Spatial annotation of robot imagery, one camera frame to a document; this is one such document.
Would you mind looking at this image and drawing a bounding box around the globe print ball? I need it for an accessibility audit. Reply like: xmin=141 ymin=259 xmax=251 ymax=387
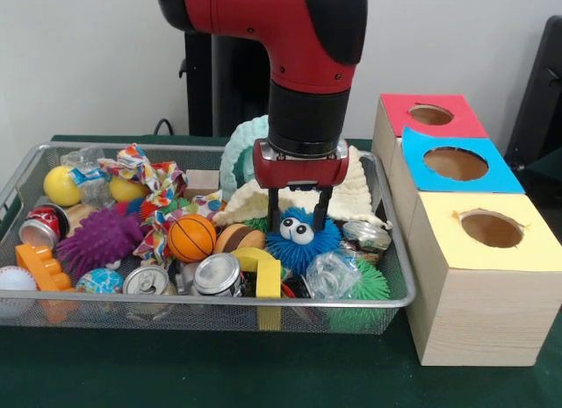
xmin=76 ymin=268 xmax=125 ymax=294

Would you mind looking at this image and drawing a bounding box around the wooden cube block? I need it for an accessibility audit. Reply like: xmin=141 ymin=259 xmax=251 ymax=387
xmin=184 ymin=169 xmax=220 ymax=197

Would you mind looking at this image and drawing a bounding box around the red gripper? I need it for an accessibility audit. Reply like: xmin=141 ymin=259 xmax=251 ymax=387
xmin=253 ymin=139 xmax=350 ymax=235

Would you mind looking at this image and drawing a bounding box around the cream yellow waffle cloth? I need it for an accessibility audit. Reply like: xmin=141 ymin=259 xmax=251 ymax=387
xmin=213 ymin=146 xmax=392 ymax=229

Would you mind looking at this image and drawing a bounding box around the blue fuzzy ball with eyes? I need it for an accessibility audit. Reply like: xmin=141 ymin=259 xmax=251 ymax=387
xmin=265 ymin=206 xmax=342 ymax=276

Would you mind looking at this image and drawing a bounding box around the orange plastic block toy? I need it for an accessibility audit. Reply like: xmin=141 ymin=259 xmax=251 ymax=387
xmin=16 ymin=242 xmax=73 ymax=293

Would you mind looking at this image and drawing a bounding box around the white baseball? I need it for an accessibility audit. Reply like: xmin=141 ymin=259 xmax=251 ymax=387
xmin=0 ymin=265 xmax=38 ymax=318

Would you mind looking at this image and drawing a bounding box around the small orange basketball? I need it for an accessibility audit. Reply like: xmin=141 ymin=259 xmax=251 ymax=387
xmin=167 ymin=213 xmax=218 ymax=262

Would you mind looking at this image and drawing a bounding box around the black chair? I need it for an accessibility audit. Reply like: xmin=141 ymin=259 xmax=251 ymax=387
xmin=505 ymin=16 xmax=562 ymax=218

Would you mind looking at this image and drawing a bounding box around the purple spiky ball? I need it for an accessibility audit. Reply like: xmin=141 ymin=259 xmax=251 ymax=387
xmin=56 ymin=206 xmax=145 ymax=283

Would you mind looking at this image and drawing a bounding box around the mint green waffle cloth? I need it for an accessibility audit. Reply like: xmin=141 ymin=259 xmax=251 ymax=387
xmin=219 ymin=116 xmax=271 ymax=199

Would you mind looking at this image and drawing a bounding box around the clear crinkled plastic toy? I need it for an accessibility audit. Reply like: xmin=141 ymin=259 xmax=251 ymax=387
xmin=304 ymin=250 xmax=362 ymax=300

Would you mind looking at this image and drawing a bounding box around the silver metal can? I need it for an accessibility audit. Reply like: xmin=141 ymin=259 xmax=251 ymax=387
xmin=191 ymin=253 xmax=243 ymax=297

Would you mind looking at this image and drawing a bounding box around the shallow wire mesh bin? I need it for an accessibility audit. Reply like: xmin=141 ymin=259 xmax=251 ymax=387
xmin=0 ymin=142 xmax=416 ymax=334

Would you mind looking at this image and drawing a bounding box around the red soda can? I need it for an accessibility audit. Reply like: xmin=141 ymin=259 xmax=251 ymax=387
xmin=18 ymin=204 xmax=70 ymax=251

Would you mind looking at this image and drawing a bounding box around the wooden box with three holes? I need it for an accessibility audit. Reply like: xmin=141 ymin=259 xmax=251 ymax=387
xmin=371 ymin=94 xmax=562 ymax=367

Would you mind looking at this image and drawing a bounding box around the yellow ball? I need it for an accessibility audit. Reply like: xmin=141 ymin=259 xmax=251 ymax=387
xmin=43 ymin=166 xmax=83 ymax=207
xmin=109 ymin=176 xmax=148 ymax=204

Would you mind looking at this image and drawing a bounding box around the green spiky ball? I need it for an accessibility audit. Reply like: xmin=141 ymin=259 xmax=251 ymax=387
xmin=329 ymin=259 xmax=391 ymax=332

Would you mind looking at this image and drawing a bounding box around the yellow plastic block toy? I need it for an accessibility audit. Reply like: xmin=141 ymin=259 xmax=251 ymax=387
xmin=230 ymin=247 xmax=282 ymax=299

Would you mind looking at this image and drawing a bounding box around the dark green table cloth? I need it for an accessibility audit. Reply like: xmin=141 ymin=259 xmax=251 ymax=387
xmin=0 ymin=134 xmax=562 ymax=408

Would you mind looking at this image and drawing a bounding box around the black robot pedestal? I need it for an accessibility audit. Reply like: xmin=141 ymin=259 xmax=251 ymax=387
xmin=180 ymin=29 xmax=273 ymax=137

